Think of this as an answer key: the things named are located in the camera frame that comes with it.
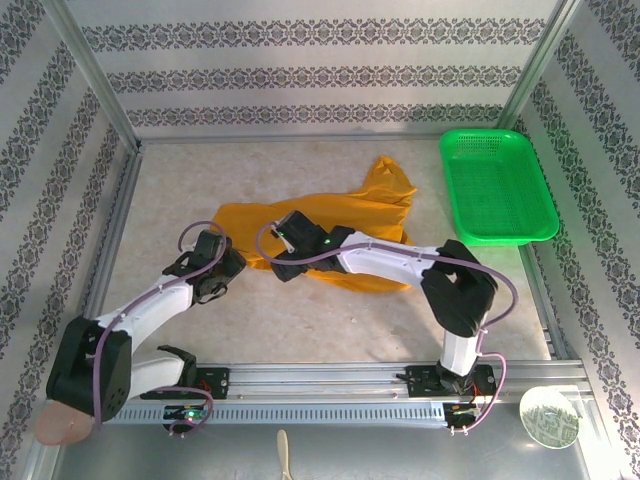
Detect pink round disc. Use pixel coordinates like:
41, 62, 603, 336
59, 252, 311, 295
34, 402, 96, 446

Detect green plastic perforated basket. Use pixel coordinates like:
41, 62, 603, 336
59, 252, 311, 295
438, 128, 561, 248

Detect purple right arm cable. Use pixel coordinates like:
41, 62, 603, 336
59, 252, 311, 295
255, 219, 520, 437

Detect green patterned round plate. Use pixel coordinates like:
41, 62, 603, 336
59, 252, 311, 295
518, 385, 580, 447

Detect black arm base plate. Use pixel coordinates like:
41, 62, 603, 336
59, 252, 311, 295
397, 364, 497, 400
139, 366, 232, 401

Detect aluminium frame bottom rail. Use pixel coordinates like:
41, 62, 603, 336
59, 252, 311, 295
67, 144, 146, 365
517, 244, 571, 362
138, 132, 501, 146

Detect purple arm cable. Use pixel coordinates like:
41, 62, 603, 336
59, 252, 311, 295
92, 219, 231, 439
255, 219, 520, 437

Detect aluminium frame post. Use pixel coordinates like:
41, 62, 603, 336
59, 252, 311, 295
42, 0, 144, 151
497, 0, 584, 132

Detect slotted grey cable duct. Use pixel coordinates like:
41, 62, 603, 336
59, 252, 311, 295
107, 402, 447, 427

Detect small controller board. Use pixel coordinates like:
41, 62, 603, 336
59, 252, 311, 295
163, 404, 207, 425
446, 401, 490, 422

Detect aluminium mounting rail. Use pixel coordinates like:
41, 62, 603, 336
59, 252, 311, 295
47, 360, 587, 402

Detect yellow orange t-shirt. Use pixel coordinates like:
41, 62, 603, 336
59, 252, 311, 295
209, 155, 419, 297

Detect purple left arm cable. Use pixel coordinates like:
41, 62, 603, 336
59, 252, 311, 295
92, 219, 231, 439

